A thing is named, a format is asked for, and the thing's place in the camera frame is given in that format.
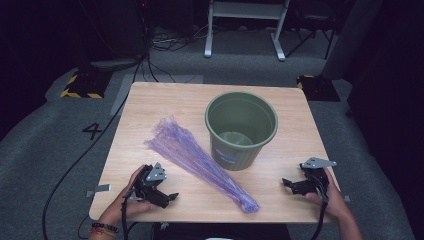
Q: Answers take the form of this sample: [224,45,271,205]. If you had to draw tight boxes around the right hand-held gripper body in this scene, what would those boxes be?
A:
[299,156,338,203]

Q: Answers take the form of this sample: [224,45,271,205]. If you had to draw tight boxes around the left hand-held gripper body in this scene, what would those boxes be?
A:
[133,162,168,201]

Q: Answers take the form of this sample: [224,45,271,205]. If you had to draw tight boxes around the purple plastic bag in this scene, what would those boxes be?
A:
[143,115,260,214]

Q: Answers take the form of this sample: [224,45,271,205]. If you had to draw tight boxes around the green plastic bucket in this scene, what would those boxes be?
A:
[204,91,279,172]

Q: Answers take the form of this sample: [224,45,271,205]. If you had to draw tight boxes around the person's right hand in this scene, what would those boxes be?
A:
[304,167,355,222]

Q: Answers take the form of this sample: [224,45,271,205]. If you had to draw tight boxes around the person's left hand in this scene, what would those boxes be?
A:
[99,164,158,230]

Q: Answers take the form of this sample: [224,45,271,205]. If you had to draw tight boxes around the grey tape strip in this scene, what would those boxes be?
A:
[85,183,112,198]

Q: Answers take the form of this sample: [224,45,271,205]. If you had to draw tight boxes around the black folding stand legs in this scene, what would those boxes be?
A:
[285,13,338,61]

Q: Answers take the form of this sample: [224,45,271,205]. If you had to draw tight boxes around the grey column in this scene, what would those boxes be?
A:
[321,0,384,81]

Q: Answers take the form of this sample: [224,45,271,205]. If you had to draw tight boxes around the right hand-held gripper cable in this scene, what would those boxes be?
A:
[310,199,328,240]

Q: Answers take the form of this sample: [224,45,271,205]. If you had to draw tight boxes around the hand-held gripper cable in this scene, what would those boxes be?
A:
[120,189,138,240]
[310,199,328,240]

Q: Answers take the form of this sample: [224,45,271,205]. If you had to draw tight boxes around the left hand-held gripper cable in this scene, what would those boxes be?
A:
[120,189,138,240]

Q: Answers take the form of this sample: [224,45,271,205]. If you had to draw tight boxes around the black bead bracelet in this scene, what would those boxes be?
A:
[91,221,120,234]

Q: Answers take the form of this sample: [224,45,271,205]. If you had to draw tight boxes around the red orange bracelet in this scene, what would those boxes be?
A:
[87,227,116,238]

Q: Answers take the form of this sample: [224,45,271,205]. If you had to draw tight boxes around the black yellow striped base plate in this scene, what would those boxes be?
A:
[60,70,113,100]
[296,74,341,103]

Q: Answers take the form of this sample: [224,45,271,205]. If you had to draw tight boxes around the thin black cable loop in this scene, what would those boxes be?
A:
[77,215,93,240]

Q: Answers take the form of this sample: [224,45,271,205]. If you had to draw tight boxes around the thick black floor cable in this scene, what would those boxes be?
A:
[41,53,151,240]

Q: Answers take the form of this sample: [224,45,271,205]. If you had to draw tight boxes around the bundle of floor cables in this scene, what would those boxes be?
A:
[149,24,208,52]

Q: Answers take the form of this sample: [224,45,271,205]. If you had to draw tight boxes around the white metal stand frame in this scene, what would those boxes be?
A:
[203,0,291,62]

